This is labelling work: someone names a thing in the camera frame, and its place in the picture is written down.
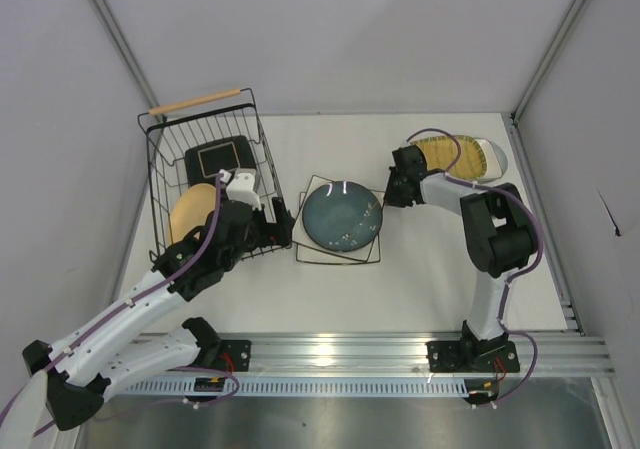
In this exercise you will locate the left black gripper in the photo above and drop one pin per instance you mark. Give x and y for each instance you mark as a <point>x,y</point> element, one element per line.
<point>270,224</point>

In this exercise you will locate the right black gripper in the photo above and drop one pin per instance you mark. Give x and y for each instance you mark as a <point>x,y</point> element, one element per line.
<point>398,189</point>

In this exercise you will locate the woven fan-shaped plate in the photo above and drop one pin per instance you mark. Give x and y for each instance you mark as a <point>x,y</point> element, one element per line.
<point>441,151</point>

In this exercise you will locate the dark blue round plate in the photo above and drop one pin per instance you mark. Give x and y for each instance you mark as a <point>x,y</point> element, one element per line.
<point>342,216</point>

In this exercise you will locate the black wire dish rack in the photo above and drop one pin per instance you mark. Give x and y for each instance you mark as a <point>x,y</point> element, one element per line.
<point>168,140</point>

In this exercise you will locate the white square plate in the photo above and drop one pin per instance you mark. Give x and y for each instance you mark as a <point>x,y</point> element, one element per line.
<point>299,234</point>
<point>309,255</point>

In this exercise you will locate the wooden plate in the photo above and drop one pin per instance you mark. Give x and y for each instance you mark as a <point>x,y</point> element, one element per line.
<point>191,210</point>

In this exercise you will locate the black square dish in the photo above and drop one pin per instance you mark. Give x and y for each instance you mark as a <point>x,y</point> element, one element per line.
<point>203,162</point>

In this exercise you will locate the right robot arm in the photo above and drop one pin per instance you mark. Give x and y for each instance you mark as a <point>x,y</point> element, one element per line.
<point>500,237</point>

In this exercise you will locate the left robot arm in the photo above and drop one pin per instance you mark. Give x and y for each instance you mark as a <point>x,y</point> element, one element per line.
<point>91,365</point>

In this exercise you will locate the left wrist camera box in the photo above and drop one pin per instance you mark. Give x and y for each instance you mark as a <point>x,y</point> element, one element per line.
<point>241,186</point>

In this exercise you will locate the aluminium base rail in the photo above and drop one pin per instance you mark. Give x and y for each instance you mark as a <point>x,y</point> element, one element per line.
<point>560,354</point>

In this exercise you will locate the white slotted cable duct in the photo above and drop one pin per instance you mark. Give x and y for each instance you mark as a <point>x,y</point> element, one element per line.
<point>262,386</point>

